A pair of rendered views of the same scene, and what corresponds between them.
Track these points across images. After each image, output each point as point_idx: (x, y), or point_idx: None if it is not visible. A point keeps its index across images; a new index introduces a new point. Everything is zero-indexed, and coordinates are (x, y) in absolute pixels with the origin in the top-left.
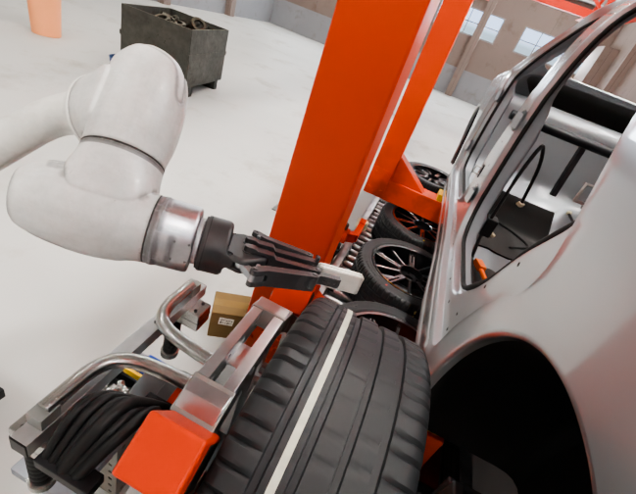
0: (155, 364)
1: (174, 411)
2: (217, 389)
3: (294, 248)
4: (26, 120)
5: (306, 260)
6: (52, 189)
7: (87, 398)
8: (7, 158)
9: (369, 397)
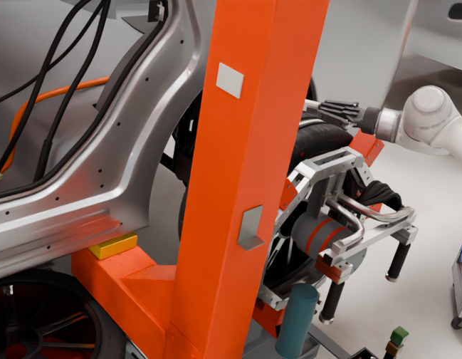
0: (364, 206)
1: (364, 157)
2: (349, 150)
3: (328, 113)
4: None
5: (325, 107)
6: None
7: (394, 193)
8: None
9: None
